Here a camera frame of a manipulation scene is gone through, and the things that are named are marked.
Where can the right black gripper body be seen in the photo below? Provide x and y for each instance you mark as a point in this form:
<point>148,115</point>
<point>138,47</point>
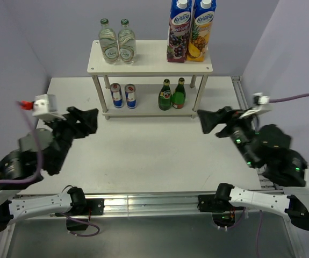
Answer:
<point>238,131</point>

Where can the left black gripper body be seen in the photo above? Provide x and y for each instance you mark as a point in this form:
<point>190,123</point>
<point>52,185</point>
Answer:
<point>65,131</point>

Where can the dark green gold-cap bottle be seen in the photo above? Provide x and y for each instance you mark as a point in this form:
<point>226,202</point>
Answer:
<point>179,96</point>

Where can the silver blue can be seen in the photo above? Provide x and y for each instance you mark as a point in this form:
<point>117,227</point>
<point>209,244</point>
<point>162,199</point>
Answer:
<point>116,95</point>
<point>130,93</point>

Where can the green Perrier labelled bottle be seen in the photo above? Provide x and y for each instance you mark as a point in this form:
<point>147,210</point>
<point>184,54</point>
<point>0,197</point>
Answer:
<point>164,98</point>

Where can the clear bottle green cap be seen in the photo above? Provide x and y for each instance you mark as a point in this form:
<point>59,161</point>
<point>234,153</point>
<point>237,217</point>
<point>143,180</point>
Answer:
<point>127,42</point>
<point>108,42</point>

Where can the clear bottle green cap front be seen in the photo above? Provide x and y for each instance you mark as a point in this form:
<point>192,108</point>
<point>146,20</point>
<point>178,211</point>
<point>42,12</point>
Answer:
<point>127,42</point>

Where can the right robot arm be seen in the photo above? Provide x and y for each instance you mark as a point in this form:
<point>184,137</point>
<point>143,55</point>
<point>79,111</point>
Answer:
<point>283,172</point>

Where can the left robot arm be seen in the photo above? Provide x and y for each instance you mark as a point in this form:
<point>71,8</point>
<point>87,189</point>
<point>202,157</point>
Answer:
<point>17,173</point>

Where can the beige two-tier shelf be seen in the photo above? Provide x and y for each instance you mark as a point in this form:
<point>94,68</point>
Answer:
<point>147,73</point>

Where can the pineapple juice carton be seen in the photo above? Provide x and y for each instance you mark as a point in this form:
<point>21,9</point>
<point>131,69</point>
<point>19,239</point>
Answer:
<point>201,24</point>

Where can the red grape juice carton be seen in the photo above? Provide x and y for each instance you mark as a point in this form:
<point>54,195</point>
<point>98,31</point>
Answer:
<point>179,30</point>

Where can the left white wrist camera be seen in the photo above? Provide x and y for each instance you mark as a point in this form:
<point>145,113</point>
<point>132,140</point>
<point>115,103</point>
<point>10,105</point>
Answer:
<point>44,107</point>

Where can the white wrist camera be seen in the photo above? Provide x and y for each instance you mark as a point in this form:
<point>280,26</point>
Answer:
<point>44,107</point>
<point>261,105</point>

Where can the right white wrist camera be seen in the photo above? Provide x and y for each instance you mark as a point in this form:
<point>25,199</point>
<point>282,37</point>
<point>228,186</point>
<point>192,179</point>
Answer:
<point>261,105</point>

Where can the aluminium rail frame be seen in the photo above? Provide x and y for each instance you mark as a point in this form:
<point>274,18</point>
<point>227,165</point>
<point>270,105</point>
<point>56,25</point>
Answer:
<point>142,178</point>

